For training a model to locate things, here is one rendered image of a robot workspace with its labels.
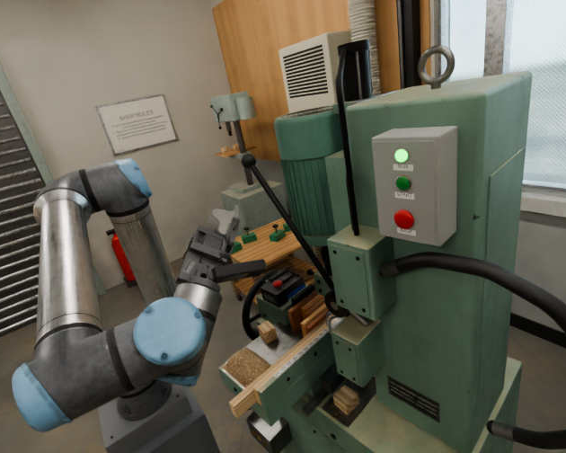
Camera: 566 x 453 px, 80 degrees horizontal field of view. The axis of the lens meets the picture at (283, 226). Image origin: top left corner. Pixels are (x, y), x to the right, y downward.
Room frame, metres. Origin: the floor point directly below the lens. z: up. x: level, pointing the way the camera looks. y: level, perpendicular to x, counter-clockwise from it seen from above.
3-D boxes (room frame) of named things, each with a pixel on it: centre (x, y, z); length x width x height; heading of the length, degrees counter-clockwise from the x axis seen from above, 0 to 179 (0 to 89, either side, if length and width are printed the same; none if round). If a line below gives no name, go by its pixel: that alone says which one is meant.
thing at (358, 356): (0.57, -0.11, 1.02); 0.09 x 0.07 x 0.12; 129
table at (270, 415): (0.87, -0.01, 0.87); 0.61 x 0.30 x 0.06; 129
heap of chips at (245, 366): (0.69, 0.17, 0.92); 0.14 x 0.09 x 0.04; 39
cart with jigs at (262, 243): (2.31, 0.12, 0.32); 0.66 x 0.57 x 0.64; 119
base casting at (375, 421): (0.71, -0.19, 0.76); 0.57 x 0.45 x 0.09; 39
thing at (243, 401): (0.77, -0.06, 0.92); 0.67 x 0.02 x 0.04; 129
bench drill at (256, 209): (3.20, 0.22, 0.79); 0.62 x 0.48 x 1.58; 29
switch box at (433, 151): (0.47, -0.21, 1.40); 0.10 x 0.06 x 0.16; 39
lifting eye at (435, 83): (0.58, -0.30, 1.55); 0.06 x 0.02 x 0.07; 39
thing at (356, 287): (0.55, -0.13, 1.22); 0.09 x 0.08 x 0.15; 39
